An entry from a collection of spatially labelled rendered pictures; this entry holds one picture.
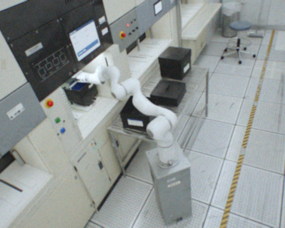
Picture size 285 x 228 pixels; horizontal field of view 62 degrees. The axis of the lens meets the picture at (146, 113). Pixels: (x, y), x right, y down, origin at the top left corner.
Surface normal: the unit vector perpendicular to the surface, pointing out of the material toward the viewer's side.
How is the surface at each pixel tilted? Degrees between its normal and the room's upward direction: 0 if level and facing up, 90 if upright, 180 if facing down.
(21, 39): 90
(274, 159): 0
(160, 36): 90
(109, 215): 0
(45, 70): 90
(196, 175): 0
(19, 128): 90
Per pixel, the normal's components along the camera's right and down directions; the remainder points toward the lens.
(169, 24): -0.45, 0.62
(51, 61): 0.88, 0.19
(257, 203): -0.14, -0.76
